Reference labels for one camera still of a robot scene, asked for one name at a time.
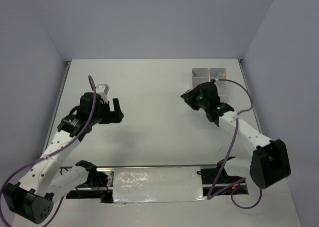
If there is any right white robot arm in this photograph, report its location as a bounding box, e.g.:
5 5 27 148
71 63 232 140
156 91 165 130
180 80 291 189

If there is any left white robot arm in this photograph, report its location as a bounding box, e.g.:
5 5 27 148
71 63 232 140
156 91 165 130
3 92 124 225

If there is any left white organizer box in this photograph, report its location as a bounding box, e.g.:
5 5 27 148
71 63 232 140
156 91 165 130
191 68 209 88

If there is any white organizer box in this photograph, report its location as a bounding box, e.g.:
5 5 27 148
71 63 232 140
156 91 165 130
191 68 209 88
209 68 227 97

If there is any right white organizer box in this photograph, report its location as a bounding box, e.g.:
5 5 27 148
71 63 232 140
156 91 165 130
209 68 227 97

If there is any silver foil cover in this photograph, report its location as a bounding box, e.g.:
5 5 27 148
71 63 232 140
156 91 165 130
113 166 204 203

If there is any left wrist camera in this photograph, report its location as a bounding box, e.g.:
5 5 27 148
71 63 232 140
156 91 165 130
96 84 109 100

